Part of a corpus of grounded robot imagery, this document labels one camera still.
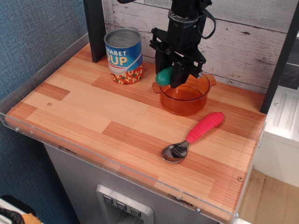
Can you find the orange plush item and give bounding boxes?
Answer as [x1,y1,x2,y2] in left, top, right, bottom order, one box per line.
[21,213,42,224]

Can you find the green toy pickle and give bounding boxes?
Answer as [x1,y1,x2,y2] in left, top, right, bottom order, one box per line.
[155,66,173,86]

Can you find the dark grey right post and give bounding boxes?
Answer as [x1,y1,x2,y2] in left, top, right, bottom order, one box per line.
[260,2,299,114]

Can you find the grey toy fridge cabinet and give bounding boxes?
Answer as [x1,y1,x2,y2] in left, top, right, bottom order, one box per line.
[44,144,216,224]

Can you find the clear acrylic table guard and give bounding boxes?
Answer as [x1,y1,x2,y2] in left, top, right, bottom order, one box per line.
[0,45,266,224]

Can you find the alphabet soup toy can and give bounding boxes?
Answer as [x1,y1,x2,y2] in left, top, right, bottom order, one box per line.
[104,27,143,85]

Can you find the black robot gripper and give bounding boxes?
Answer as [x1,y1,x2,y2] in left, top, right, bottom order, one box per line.
[150,15,207,88]

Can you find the dark grey post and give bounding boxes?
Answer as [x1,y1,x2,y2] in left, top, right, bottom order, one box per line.
[83,0,106,63]
[260,2,299,114]

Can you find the silver dispenser button panel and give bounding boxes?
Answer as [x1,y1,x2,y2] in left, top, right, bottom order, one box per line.
[96,184,154,224]

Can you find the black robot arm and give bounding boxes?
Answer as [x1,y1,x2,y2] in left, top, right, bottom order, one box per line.
[150,0,216,88]

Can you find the orange transparent plastic pot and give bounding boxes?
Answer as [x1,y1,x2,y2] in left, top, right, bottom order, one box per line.
[152,73,217,115]

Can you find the dark grey left post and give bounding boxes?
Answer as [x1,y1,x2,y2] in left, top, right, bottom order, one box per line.
[83,0,106,63]

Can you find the pink handled metal spoon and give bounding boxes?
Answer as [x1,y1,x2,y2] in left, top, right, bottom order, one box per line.
[161,112,224,163]

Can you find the black braided cable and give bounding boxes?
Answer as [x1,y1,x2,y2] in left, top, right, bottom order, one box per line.
[0,206,25,224]

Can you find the white toy sink unit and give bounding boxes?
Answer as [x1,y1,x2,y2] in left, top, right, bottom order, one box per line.
[253,86,299,187]

